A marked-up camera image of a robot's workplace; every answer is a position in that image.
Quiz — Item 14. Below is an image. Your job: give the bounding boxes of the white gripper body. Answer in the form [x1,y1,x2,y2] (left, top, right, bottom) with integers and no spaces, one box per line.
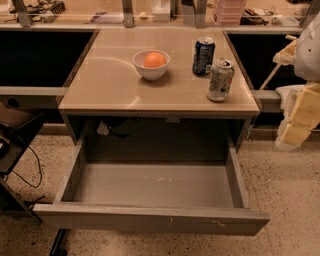
[289,82,320,128]

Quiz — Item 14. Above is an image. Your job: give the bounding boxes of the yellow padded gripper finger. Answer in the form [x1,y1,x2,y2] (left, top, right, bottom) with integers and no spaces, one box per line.
[275,121,311,151]
[273,40,297,65]

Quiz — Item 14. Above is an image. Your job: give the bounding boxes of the silver green 7up can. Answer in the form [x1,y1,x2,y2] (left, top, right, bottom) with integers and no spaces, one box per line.
[207,58,234,102]

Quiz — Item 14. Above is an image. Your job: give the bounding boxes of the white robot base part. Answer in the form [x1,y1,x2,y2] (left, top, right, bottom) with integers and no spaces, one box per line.
[276,84,304,110]

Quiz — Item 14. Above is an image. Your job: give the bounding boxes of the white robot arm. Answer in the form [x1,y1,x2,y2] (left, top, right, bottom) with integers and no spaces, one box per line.
[273,14,320,151]

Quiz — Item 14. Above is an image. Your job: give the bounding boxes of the blue pepsi can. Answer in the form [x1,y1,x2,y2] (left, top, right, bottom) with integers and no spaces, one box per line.
[193,37,215,76]

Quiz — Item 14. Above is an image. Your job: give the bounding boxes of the open grey top drawer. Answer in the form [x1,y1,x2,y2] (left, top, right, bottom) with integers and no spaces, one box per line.
[35,119,270,236]

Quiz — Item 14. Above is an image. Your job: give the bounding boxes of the grey cabinet with tan top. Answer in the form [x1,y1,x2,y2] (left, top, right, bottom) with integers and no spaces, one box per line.
[57,27,263,153]

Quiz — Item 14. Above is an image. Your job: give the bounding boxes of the white stick with tip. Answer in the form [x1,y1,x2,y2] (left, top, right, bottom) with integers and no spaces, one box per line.
[260,35,298,90]

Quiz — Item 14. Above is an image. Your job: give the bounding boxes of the pink stacked bins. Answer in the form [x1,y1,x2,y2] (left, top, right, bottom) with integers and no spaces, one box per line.
[212,0,247,26]

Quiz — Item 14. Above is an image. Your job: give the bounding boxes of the orange fruit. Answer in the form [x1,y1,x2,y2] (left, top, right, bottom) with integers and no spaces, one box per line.
[144,52,167,68]

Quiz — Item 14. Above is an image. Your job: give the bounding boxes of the white ceramic bowl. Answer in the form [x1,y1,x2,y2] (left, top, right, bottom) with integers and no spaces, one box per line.
[133,50,170,81]

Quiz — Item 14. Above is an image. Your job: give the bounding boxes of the white paper tag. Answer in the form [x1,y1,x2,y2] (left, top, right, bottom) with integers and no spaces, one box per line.
[97,121,109,136]

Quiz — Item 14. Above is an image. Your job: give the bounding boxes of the dark stand at left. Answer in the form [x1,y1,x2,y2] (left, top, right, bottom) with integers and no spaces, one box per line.
[0,102,44,222]

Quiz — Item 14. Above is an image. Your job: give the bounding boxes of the black floor cable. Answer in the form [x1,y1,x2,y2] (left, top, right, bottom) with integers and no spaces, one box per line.
[11,145,46,204]

